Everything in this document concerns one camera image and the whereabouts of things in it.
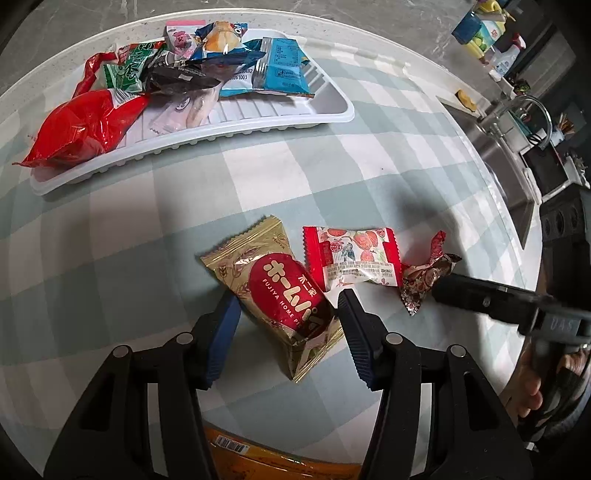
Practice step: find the dark appliance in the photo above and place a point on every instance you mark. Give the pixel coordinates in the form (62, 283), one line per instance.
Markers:
(565, 230)

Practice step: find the steel faucet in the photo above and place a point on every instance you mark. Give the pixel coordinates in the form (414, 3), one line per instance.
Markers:
(531, 108)

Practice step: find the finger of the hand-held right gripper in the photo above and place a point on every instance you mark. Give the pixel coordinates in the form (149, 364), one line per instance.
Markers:
(480, 295)

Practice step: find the yellow sponge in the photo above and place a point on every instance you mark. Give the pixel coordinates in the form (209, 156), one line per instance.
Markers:
(465, 100)

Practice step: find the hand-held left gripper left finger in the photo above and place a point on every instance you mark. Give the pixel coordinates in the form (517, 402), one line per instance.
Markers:
(221, 341)

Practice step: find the red snack packet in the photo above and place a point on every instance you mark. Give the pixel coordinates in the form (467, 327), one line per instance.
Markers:
(78, 127)

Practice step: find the gold and red pie packet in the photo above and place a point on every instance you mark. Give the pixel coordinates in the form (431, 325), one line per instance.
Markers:
(277, 290)

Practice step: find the strawberry print snack packet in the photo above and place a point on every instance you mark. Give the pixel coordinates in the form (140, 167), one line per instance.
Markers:
(355, 258)

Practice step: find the orange and blue snack packet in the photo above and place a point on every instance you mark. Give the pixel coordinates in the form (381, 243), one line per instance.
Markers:
(219, 41)

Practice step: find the pale pink snack packet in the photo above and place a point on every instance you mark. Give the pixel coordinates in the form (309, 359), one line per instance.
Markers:
(184, 113)

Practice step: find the green snack packet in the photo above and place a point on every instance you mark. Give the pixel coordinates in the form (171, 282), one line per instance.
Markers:
(127, 69)

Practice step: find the white ribbed plastic tray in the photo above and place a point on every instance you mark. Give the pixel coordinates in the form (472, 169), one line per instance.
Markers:
(258, 117)

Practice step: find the cup with utensils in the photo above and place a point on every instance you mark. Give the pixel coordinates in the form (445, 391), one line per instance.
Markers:
(561, 131)

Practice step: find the black snack packet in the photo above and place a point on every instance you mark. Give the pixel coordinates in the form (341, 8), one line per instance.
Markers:
(184, 76)

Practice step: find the person's right hand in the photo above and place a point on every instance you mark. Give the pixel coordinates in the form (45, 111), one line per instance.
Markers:
(526, 383)

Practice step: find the steel sink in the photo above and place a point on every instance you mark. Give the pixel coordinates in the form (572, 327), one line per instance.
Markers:
(503, 161)

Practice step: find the green and yellow carton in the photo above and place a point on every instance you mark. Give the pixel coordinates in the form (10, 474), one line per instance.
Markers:
(485, 39)

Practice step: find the brown red candy wrapper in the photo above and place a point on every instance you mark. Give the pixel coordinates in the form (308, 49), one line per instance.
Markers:
(420, 277)

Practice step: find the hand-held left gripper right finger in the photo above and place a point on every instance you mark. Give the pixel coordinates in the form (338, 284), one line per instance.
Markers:
(358, 332)

